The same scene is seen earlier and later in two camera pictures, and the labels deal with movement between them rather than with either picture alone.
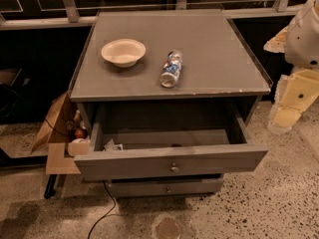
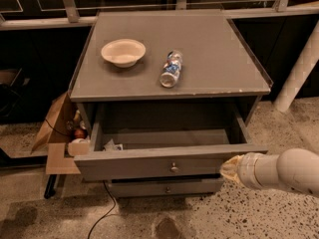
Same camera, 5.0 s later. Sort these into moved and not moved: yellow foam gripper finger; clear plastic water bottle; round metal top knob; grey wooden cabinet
Moved: yellow foam gripper finger
Not moved: grey wooden cabinet; round metal top knob; clear plastic water bottle
